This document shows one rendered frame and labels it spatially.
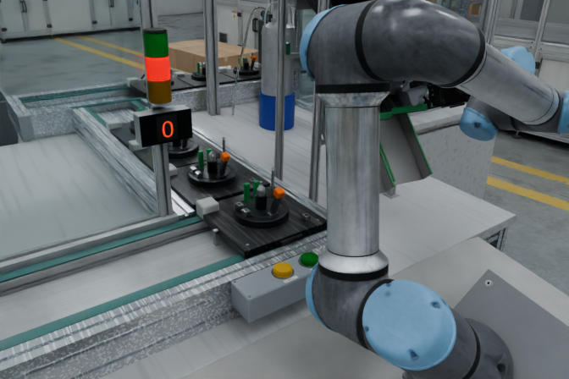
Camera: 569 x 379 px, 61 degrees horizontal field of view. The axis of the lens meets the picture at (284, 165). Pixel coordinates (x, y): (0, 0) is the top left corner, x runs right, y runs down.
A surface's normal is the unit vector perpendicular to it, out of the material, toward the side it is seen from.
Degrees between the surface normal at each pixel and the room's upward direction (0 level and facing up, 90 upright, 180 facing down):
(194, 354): 0
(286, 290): 90
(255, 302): 90
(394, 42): 88
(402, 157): 45
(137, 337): 90
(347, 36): 78
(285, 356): 0
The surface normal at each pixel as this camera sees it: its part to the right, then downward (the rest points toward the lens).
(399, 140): 0.32, -0.38
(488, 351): 0.55, -0.48
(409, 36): -0.13, 0.18
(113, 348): 0.58, 0.34
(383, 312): -0.55, -0.52
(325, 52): -0.76, 0.18
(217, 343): 0.02, -0.91
